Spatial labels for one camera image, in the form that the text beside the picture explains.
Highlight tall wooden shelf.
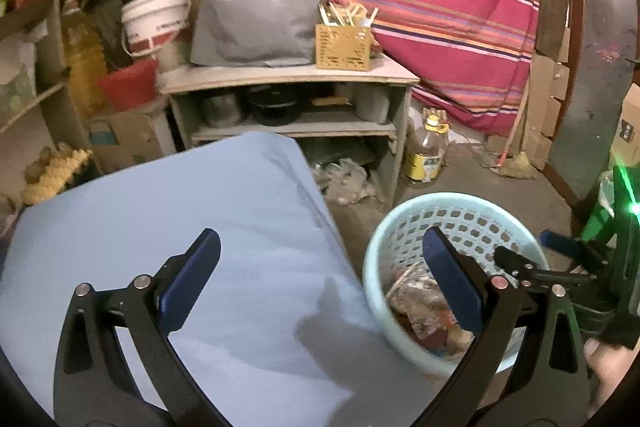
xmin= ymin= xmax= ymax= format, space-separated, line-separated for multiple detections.
xmin=0 ymin=0 xmax=96 ymax=143

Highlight black pan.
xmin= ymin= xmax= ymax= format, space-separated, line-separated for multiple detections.
xmin=247 ymin=87 xmax=302 ymax=127

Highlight stacked cardboard boxes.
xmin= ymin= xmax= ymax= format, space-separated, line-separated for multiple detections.
xmin=522 ymin=52 xmax=571 ymax=170

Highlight clear oil bottle yellow label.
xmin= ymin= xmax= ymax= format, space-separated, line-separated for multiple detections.
xmin=403 ymin=114 xmax=450 ymax=183

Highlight white plastic bucket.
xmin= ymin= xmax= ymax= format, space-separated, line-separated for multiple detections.
xmin=120 ymin=0 xmax=192 ymax=58

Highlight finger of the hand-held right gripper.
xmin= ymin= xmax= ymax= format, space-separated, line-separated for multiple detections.
xmin=492 ymin=246 xmax=596 ymax=293
xmin=540 ymin=231 xmax=608 ymax=270

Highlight red plastic basin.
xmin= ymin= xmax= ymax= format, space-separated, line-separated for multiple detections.
xmin=97 ymin=59 xmax=160 ymax=110

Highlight person's right hand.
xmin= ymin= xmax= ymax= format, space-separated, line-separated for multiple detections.
xmin=584 ymin=339 xmax=636 ymax=415

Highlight bundle of wooden sticks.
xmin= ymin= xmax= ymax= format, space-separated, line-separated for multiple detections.
xmin=318 ymin=1 xmax=380 ymax=28

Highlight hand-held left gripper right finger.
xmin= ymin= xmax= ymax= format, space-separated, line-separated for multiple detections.
xmin=410 ymin=227 xmax=591 ymax=427

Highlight grey fabric bag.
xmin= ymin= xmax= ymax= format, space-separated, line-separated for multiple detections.
xmin=190 ymin=0 xmax=325 ymax=68

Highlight grey wooden shelf cabinet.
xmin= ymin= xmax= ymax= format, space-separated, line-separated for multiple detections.
xmin=158 ymin=56 xmax=421 ymax=204

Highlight grey cylindrical container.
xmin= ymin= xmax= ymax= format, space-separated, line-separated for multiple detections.
xmin=354 ymin=84 xmax=391 ymax=126

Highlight blue table cover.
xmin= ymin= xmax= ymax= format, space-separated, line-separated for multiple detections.
xmin=0 ymin=132 xmax=451 ymax=427

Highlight yellow oil jug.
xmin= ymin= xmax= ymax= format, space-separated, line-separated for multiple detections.
xmin=62 ymin=0 xmax=109 ymax=113

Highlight crumpled clear plastic bags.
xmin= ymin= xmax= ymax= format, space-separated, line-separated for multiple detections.
xmin=312 ymin=156 xmax=381 ymax=208

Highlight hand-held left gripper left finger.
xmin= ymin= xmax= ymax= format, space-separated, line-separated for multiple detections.
xmin=52 ymin=228 xmax=233 ymax=427

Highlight straw broom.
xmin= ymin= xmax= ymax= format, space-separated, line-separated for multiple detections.
xmin=494 ymin=87 xmax=539 ymax=180

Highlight brown cardboard box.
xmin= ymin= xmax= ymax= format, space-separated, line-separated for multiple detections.
xmin=87 ymin=111 xmax=166 ymax=168

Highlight orange snack wrapper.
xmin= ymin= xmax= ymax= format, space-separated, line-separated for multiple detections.
xmin=400 ymin=310 xmax=462 ymax=349

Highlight light blue plastic basket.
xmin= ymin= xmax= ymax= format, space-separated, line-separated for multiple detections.
xmin=362 ymin=193 xmax=551 ymax=376

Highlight yellow woven box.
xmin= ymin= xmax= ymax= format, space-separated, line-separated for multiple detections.
xmin=314 ymin=24 xmax=374 ymax=72

